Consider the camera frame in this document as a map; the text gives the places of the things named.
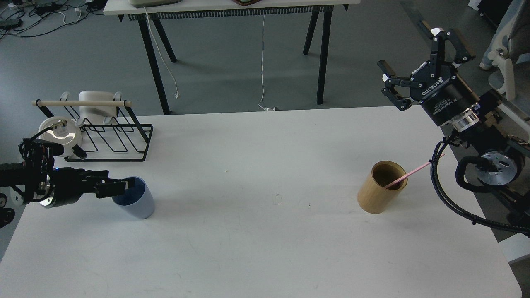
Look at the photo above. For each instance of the white bowl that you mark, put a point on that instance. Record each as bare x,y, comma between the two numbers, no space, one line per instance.
65,132

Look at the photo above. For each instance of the blue plastic cup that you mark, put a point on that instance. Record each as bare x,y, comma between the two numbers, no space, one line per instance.
137,199

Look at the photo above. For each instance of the pink chopstick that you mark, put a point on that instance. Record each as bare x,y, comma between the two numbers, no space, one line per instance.
410,173

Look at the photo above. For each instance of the black wire dish rack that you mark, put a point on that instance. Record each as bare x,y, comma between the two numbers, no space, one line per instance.
123,139

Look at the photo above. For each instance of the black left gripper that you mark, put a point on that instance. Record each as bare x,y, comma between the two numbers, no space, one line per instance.
69,184

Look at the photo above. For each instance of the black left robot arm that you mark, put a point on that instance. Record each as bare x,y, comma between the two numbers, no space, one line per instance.
36,179

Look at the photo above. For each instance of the white background table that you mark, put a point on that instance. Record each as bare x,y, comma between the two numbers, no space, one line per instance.
240,57

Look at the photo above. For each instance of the bamboo cylinder holder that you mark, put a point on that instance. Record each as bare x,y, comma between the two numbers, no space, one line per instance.
373,196

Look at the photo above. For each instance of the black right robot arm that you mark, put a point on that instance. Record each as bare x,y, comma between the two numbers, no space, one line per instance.
500,157

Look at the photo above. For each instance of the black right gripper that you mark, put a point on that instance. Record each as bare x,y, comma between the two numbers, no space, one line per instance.
449,97

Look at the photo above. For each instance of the white cup in rack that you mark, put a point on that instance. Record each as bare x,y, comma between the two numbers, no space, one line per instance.
96,115

